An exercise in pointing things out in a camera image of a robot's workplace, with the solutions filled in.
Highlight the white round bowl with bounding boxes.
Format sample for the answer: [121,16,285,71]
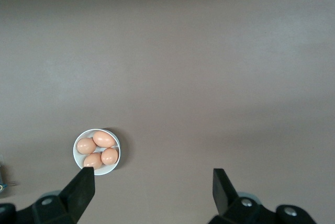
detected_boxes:
[73,128,121,176]

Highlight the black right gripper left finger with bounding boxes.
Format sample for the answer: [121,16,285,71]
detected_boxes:
[0,166,96,224]

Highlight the brown egg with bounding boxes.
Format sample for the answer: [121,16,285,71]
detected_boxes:
[100,147,119,166]
[83,152,103,170]
[76,138,96,154]
[93,131,116,148]

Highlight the brown table cover sheet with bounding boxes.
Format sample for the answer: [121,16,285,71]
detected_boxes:
[0,0,335,224]

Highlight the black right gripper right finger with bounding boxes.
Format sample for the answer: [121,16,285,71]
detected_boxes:
[208,168,319,224]

